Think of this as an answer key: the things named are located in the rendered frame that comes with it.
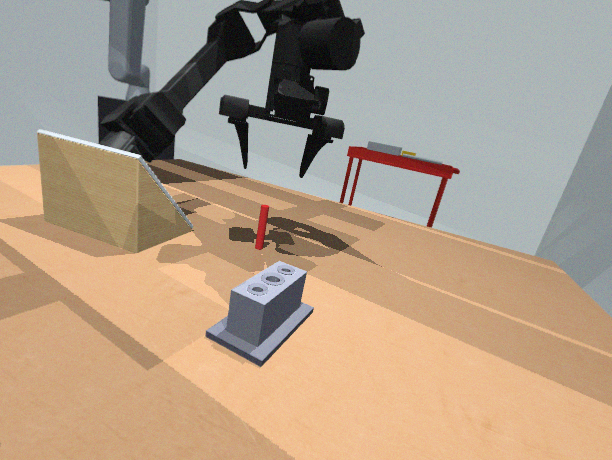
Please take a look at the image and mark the red peg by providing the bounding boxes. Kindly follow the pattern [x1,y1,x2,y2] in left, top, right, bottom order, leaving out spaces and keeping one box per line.
[255,205,269,250]

